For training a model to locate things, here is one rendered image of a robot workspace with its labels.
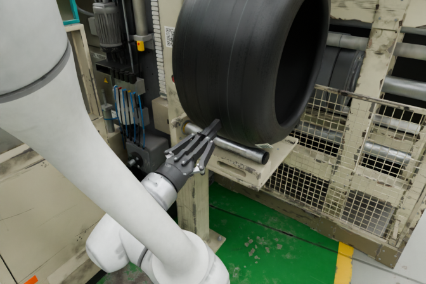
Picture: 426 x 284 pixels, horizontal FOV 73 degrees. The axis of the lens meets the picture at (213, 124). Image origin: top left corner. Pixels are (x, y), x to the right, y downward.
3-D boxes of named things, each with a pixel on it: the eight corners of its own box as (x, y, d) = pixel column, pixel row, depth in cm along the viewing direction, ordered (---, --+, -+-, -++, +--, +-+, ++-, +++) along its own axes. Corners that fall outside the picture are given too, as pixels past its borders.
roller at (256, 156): (190, 127, 115) (183, 134, 112) (187, 119, 112) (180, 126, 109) (270, 158, 97) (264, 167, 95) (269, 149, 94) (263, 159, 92)
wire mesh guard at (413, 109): (232, 176, 177) (237, 67, 142) (233, 174, 179) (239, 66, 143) (397, 251, 133) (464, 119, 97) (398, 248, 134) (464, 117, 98)
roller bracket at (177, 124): (171, 142, 112) (169, 120, 107) (227, 104, 140) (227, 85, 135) (177, 145, 110) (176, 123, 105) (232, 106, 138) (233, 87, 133)
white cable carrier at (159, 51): (160, 96, 124) (147, -29, 99) (168, 92, 127) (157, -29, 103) (167, 99, 121) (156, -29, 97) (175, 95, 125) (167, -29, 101)
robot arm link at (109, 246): (134, 200, 71) (175, 231, 67) (83, 254, 62) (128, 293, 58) (127, 179, 63) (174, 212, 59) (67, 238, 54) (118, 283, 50)
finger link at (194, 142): (180, 170, 73) (175, 168, 74) (204, 142, 80) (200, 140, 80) (176, 161, 71) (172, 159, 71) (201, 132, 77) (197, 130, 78)
